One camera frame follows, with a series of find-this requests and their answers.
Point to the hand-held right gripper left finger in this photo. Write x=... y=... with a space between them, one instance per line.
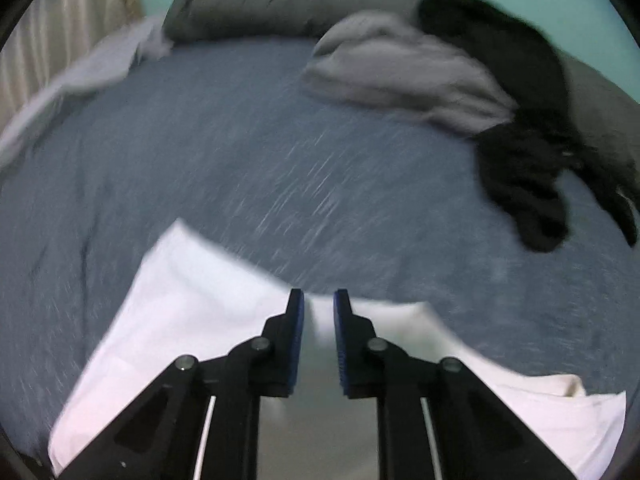
x=296 y=330

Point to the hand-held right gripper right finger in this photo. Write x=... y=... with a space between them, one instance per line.
x=341 y=335

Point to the white t-shirt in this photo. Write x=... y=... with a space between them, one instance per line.
x=190 y=300

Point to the bed with blue sheet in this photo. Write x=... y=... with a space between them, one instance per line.
x=250 y=170

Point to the grey knit sweater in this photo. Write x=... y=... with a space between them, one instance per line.
x=400 y=70

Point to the black garment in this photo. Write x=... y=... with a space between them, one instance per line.
x=510 y=60

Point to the dark grey rolled duvet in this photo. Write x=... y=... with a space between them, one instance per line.
x=250 y=5

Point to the light grey sheet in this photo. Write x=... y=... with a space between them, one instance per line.
x=90 y=70

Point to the beige striped curtain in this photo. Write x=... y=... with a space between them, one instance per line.
x=60 y=20

